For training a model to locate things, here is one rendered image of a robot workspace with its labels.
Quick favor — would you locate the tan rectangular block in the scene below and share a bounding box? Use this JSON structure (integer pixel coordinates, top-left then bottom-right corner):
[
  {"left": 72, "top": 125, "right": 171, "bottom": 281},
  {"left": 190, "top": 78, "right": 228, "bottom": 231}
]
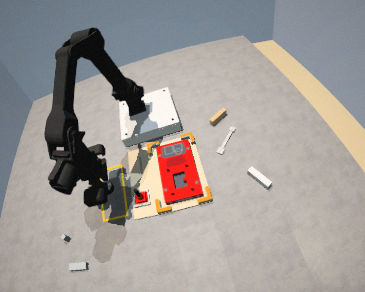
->
[{"left": 210, "top": 108, "right": 227, "bottom": 126}]

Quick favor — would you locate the black wheel with grey hub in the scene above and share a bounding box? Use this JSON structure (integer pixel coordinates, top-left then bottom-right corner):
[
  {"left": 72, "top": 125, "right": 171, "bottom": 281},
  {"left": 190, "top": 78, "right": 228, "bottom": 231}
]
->
[{"left": 103, "top": 181, "right": 115, "bottom": 195}]

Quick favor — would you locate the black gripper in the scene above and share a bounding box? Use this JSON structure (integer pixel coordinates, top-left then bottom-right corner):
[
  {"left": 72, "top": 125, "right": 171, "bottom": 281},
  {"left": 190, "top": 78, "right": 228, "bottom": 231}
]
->
[{"left": 80, "top": 144, "right": 110, "bottom": 208}]

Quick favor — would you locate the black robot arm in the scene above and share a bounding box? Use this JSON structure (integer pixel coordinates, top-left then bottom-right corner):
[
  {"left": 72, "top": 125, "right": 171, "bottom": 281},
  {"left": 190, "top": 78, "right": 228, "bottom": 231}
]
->
[{"left": 44, "top": 28, "right": 146, "bottom": 195}]

